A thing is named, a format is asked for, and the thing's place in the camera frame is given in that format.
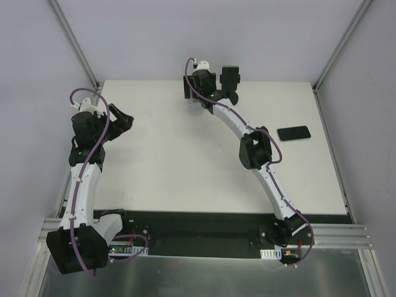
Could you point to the left aluminium frame post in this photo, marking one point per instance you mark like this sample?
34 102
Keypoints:
71 38

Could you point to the aluminium rail left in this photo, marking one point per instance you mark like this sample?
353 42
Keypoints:
49 225

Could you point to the white cable duct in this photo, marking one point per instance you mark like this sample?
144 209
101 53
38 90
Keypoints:
127 251
271 254

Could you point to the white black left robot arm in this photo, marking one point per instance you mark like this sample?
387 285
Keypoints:
80 243

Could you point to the white left cable duct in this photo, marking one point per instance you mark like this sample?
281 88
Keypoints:
127 251

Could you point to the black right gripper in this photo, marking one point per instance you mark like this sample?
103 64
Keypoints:
187 88

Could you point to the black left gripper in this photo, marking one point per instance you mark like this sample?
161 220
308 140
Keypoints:
114 120

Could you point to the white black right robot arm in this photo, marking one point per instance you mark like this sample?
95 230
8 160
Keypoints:
255 148

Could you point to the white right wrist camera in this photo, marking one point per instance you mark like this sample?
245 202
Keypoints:
200 64

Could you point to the aluminium rail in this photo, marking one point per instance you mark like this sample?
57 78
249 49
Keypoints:
341 236
49 225

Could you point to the green phone black screen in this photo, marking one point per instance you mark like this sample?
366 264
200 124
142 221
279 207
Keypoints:
230 78

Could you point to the aluminium rail right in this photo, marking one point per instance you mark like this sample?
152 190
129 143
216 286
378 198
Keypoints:
341 236

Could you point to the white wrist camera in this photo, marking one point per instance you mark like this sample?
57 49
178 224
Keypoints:
200 64
87 106

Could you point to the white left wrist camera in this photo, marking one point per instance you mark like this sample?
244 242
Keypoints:
87 106

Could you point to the white right cable duct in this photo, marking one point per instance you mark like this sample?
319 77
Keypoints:
271 254

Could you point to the aluminium frame post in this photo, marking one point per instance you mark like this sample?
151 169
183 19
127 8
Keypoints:
71 38
341 44

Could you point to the black phone stand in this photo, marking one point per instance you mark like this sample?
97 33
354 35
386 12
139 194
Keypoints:
232 96

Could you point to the white phone face down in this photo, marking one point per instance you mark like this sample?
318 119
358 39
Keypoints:
193 102

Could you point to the right aluminium frame post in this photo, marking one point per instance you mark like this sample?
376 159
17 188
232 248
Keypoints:
341 44

